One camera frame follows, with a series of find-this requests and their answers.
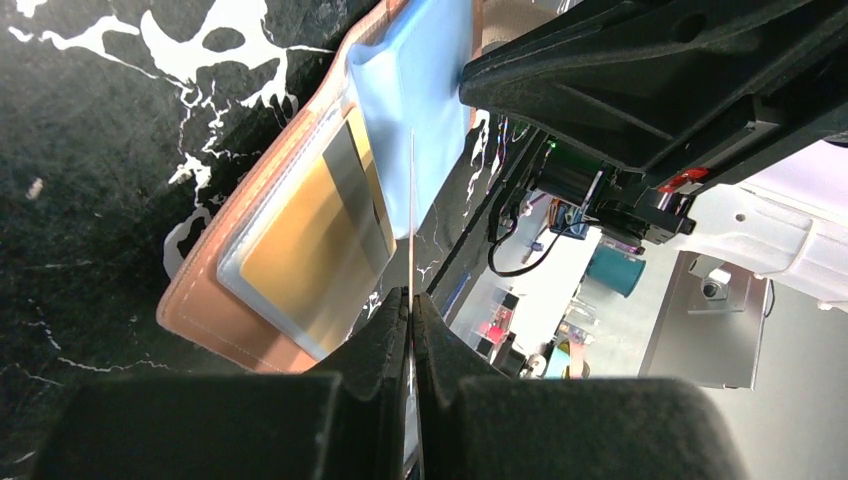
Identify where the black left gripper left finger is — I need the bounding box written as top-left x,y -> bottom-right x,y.
32,287 -> 409,479

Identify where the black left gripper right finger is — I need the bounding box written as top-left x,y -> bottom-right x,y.
410,294 -> 746,479

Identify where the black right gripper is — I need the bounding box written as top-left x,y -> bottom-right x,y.
459,1 -> 847,247

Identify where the tan leather card holder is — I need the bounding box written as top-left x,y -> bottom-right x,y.
156,0 -> 558,376

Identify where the gold credit card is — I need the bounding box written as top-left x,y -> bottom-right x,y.
219,107 -> 395,357

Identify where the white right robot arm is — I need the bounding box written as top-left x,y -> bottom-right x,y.
459,1 -> 847,309

